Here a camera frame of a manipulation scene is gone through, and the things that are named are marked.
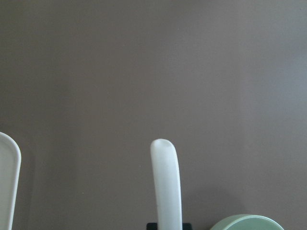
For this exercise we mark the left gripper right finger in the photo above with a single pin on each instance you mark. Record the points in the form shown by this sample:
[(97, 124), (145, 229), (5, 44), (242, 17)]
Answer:
[(186, 226)]

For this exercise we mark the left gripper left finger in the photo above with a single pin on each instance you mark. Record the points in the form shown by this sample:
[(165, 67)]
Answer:
[(152, 226)]

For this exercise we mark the white rectangular tray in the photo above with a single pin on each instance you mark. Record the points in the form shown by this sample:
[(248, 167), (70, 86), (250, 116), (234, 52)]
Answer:
[(10, 163)]

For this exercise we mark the light green bowl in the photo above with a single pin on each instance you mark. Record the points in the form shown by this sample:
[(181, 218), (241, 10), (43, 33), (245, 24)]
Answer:
[(247, 222)]

